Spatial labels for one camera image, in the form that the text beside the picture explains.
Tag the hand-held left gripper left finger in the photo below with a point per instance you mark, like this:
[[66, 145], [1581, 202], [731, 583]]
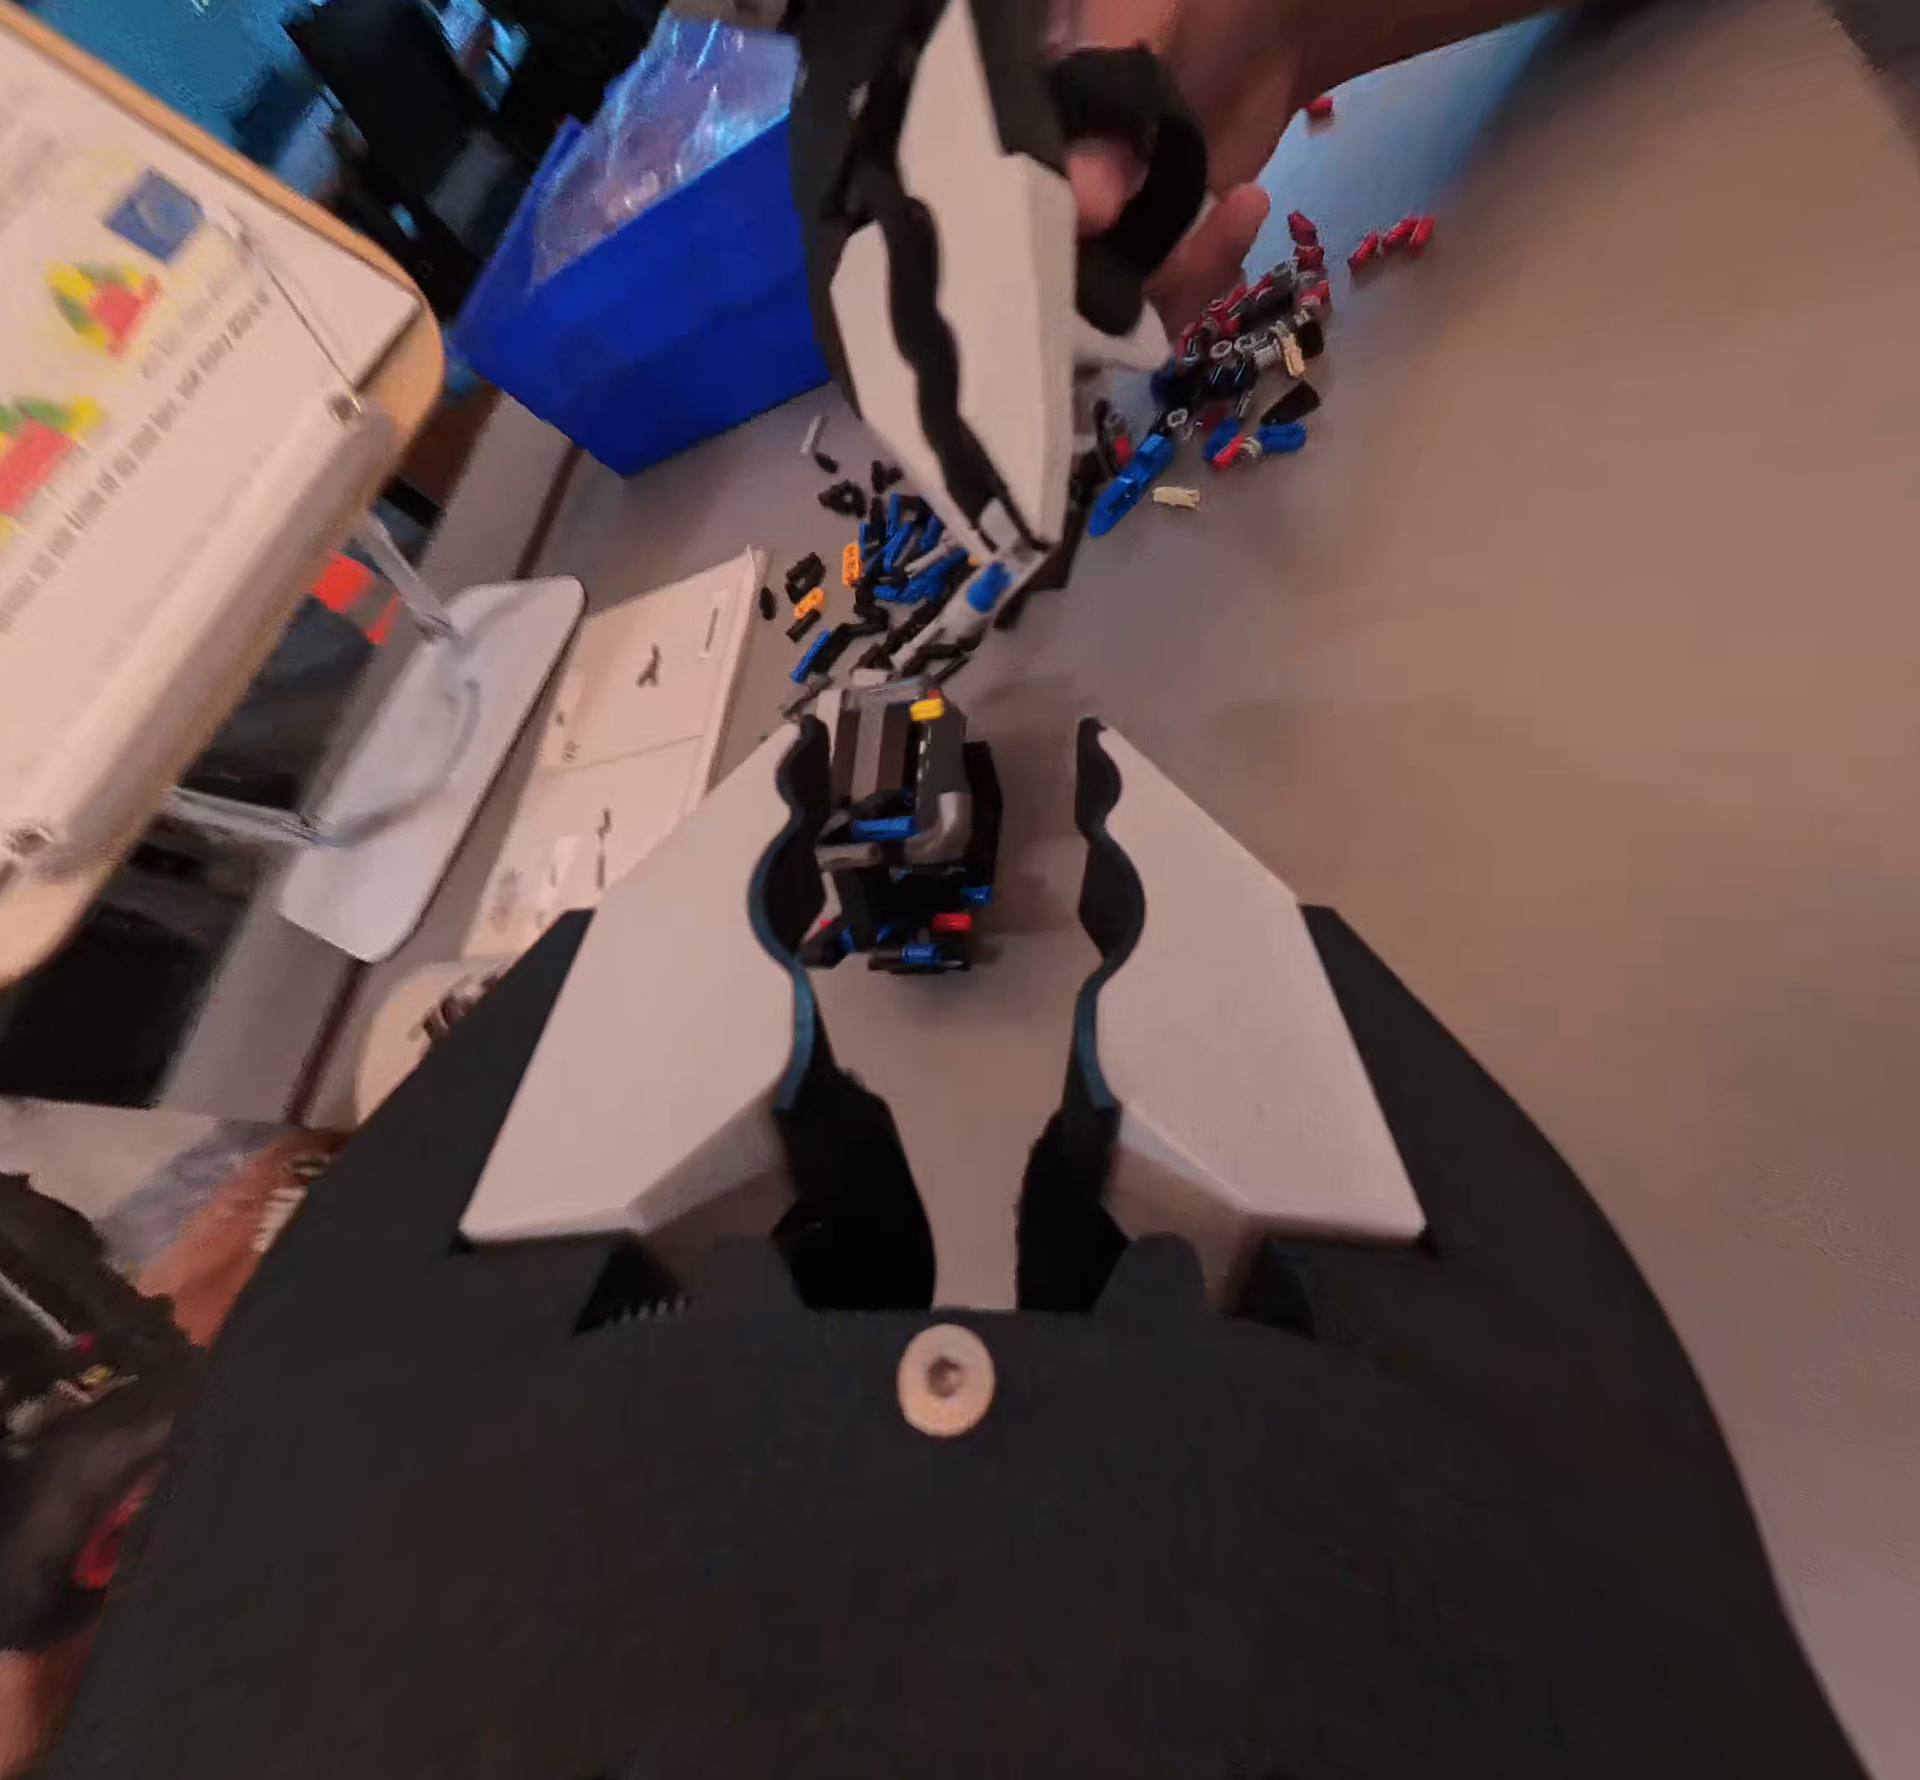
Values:
[[661, 1045]]

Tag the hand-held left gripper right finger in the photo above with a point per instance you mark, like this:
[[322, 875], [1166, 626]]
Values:
[[1244, 1045]]

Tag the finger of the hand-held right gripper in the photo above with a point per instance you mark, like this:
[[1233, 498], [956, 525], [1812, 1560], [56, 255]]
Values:
[[1004, 310], [886, 340]]

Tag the pile of lego pieces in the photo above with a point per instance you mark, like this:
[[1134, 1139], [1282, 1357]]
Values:
[[1133, 476]]

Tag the partly built lego assembly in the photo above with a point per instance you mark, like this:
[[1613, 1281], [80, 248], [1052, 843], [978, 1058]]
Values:
[[900, 775]]

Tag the lego instruction booklet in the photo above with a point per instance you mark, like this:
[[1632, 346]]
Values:
[[647, 700]]

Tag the printed cardboard lego box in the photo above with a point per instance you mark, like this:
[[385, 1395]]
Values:
[[226, 1209]]

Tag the blue plastic bin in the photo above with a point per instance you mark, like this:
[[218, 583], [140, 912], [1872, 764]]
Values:
[[676, 310]]

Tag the clear plastic bag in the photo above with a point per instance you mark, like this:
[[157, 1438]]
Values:
[[661, 116]]

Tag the white stand base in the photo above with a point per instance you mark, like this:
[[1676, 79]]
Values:
[[497, 671]]

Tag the wooden display board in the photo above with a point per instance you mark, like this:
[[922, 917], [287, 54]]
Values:
[[421, 372]]

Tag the black office chair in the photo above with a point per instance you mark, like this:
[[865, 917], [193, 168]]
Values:
[[391, 85]]

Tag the clear acrylic stand support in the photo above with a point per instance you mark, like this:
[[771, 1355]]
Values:
[[397, 573]]

